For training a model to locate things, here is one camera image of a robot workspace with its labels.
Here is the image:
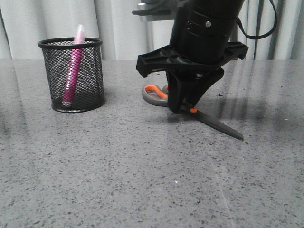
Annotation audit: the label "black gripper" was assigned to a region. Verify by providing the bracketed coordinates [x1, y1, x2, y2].
[136, 41, 249, 114]

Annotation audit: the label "grey orange scissors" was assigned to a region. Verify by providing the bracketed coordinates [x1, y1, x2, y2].
[141, 84, 244, 140]

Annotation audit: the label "pink highlighter pen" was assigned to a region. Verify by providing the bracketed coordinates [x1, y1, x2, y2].
[62, 24, 85, 107]

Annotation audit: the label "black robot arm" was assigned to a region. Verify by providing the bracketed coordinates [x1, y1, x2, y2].
[136, 0, 248, 113]

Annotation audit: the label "black mesh pen bin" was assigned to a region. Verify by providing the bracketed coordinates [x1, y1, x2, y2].
[38, 38, 105, 113]

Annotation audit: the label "light grey curtain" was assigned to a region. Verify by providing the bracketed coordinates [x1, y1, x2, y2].
[0, 0, 304, 60]

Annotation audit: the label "black cable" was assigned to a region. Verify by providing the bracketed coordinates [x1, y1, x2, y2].
[236, 0, 278, 40]

